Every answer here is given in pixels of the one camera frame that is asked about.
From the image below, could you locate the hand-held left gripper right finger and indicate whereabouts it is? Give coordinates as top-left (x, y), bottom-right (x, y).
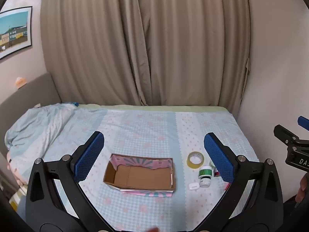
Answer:
top-left (203, 132), bottom-right (284, 232)

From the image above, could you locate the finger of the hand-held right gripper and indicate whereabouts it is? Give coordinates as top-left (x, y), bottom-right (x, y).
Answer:
top-left (297, 116), bottom-right (309, 131)
top-left (274, 124), bottom-right (309, 148)

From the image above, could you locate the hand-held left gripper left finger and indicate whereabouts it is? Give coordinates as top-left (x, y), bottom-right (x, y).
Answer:
top-left (25, 131), bottom-right (115, 232)

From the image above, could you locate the green label jar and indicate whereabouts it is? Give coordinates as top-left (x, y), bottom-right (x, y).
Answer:
top-left (198, 165), bottom-right (213, 181)

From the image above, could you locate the clear tape roll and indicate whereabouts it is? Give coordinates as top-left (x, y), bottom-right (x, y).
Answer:
top-left (186, 151), bottom-right (205, 169)

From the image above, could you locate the patterned cardboard box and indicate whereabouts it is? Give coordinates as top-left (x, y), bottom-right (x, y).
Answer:
top-left (103, 153), bottom-right (177, 198)

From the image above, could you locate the person's right hand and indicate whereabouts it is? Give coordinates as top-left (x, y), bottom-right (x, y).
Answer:
top-left (295, 173), bottom-right (309, 203)

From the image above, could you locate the blue checked bed sheet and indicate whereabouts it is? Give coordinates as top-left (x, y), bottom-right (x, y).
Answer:
top-left (14, 107), bottom-right (261, 232)

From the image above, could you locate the pale green mattress pad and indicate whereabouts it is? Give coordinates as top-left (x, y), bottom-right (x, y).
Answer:
top-left (77, 104), bottom-right (229, 113)

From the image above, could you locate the grey headboard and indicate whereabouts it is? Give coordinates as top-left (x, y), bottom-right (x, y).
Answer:
top-left (0, 72), bottom-right (62, 155)

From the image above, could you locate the striped pillow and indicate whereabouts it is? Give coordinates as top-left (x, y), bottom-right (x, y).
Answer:
top-left (9, 186), bottom-right (27, 211)

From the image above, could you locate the beige curtain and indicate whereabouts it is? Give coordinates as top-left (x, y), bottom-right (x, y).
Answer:
top-left (41, 0), bottom-right (251, 113)

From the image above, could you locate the framed wall picture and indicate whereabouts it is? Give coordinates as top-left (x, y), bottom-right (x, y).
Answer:
top-left (0, 6), bottom-right (33, 60)

